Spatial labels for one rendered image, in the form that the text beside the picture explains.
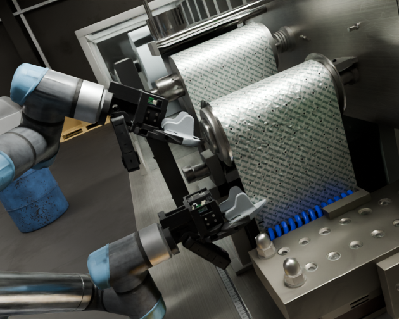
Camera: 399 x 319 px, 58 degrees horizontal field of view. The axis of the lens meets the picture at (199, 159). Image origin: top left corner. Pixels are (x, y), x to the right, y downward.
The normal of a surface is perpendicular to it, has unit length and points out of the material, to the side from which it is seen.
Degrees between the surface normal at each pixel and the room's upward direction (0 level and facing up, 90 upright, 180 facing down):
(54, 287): 76
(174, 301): 0
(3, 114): 90
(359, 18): 90
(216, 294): 0
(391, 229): 0
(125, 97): 90
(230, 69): 92
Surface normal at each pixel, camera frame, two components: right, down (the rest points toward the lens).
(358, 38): -0.91, 0.40
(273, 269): -0.35, -0.87
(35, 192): 0.62, 0.06
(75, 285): 0.79, -0.46
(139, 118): 0.23, 0.27
